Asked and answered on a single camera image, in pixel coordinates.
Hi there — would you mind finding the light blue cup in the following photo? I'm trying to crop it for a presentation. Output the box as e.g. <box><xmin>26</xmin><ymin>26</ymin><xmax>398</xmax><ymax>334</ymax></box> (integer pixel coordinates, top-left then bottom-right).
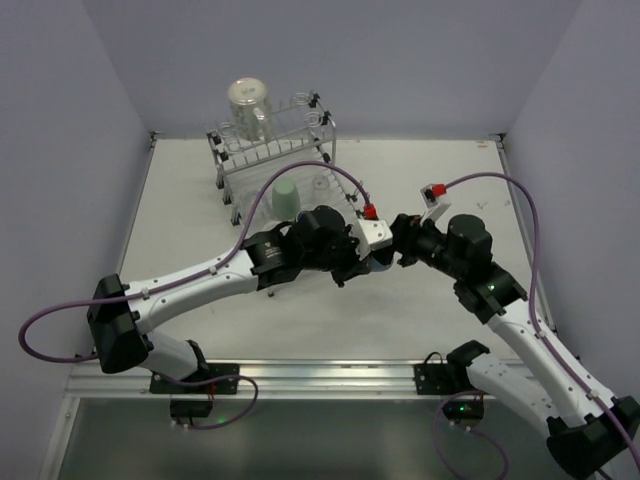
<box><xmin>369</xmin><ymin>251</ymin><xmax>394</xmax><ymax>273</ymax></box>

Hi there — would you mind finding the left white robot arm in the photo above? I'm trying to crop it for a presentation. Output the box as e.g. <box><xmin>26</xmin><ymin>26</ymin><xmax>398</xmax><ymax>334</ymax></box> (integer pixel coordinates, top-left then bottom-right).
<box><xmin>87</xmin><ymin>206</ymin><xmax>370</xmax><ymax>381</ymax></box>

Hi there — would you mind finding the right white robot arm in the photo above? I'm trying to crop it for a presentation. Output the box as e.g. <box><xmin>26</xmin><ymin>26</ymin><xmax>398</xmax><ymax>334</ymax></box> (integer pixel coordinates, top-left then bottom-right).
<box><xmin>391</xmin><ymin>214</ymin><xmax>639</xmax><ymax>479</ymax></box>

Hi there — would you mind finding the small clear glass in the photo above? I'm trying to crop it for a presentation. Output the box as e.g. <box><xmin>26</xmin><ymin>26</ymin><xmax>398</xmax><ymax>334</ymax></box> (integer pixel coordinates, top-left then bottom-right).
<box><xmin>312</xmin><ymin>174</ymin><xmax>331</xmax><ymax>204</ymax></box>

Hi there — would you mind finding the green cup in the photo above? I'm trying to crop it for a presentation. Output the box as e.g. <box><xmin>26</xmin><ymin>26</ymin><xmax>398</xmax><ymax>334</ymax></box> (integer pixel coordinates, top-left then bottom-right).
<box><xmin>272</xmin><ymin>177</ymin><xmax>301</xmax><ymax>220</ymax></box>

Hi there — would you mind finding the large glass mug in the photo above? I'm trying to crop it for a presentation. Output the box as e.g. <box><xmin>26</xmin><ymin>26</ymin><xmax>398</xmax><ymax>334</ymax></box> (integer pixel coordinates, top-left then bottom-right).
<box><xmin>227</xmin><ymin>77</ymin><xmax>274</xmax><ymax>143</ymax></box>

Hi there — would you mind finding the right black controller box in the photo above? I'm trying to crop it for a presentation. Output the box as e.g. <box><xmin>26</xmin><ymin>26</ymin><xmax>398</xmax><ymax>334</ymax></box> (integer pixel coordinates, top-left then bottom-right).
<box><xmin>442</xmin><ymin>400</ymin><xmax>485</xmax><ymax>423</ymax></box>

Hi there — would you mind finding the black controller box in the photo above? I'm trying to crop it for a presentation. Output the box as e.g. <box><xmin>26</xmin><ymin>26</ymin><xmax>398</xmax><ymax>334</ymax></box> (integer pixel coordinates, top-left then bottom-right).
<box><xmin>169</xmin><ymin>398</ymin><xmax>212</xmax><ymax>423</ymax></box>
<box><xmin>442</xmin><ymin>400</ymin><xmax>485</xmax><ymax>423</ymax></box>

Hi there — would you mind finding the left black controller box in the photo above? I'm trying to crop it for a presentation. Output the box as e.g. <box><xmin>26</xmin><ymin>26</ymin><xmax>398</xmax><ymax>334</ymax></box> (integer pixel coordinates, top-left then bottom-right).
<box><xmin>169</xmin><ymin>398</ymin><xmax>212</xmax><ymax>423</ymax></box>

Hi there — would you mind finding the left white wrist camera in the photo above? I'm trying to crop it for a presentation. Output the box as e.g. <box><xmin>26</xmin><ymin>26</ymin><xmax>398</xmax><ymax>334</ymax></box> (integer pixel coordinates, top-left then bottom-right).
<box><xmin>352</xmin><ymin>219</ymin><xmax>393</xmax><ymax>258</ymax></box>

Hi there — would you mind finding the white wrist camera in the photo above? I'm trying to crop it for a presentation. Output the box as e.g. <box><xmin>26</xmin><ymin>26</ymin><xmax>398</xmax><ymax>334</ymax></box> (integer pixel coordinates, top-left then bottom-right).
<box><xmin>420</xmin><ymin>184</ymin><xmax>451</xmax><ymax>222</ymax></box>
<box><xmin>352</xmin><ymin>219</ymin><xmax>393</xmax><ymax>258</ymax></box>

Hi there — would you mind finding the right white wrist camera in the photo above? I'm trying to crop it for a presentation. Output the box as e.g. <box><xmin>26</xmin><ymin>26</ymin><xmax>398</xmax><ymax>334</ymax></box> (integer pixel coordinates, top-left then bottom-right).
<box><xmin>420</xmin><ymin>184</ymin><xmax>451</xmax><ymax>222</ymax></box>

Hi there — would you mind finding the silver wire dish rack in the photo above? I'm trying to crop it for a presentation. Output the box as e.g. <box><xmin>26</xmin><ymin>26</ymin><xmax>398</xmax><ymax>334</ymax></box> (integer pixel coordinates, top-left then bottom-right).
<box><xmin>206</xmin><ymin>90</ymin><xmax>366</xmax><ymax>234</ymax></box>

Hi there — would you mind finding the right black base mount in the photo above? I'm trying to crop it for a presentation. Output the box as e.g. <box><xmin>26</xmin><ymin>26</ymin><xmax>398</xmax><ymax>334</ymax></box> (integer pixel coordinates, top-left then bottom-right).
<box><xmin>413</xmin><ymin>352</ymin><xmax>469</xmax><ymax>396</ymax></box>

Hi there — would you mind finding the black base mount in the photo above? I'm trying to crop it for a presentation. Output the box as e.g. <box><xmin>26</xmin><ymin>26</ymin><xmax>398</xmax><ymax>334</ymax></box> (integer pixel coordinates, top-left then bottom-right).
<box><xmin>149</xmin><ymin>363</ymin><xmax>240</xmax><ymax>397</ymax></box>
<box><xmin>413</xmin><ymin>352</ymin><xmax>469</xmax><ymax>396</ymax></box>

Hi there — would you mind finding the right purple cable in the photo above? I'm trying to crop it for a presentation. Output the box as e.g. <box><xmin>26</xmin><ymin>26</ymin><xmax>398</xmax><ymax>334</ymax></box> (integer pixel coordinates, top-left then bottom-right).
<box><xmin>432</xmin><ymin>172</ymin><xmax>640</xmax><ymax>480</ymax></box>

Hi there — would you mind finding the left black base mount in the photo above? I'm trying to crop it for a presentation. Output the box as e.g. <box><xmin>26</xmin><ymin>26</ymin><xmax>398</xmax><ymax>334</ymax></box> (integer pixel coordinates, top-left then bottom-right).
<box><xmin>149</xmin><ymin>363</ymin><xmax>240</xmax><ymax>397</ymax></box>

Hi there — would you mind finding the aluminium mounting rail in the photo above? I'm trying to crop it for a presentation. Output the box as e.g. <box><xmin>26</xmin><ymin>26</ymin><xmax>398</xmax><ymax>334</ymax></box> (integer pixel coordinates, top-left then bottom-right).
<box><xmin>64</xmin><ymin>355</ymin><xmax>589</xmax><ymax>401</ymax></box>

